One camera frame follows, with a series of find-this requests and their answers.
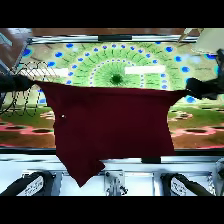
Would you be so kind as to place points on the dark red T-shirt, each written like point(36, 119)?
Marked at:
point(113, 123)

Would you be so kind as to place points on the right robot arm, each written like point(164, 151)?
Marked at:
point(203, 88)

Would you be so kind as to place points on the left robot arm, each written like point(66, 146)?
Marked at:
point(15, 83)

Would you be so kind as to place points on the silver frame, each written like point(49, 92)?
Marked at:
point(140, 166)

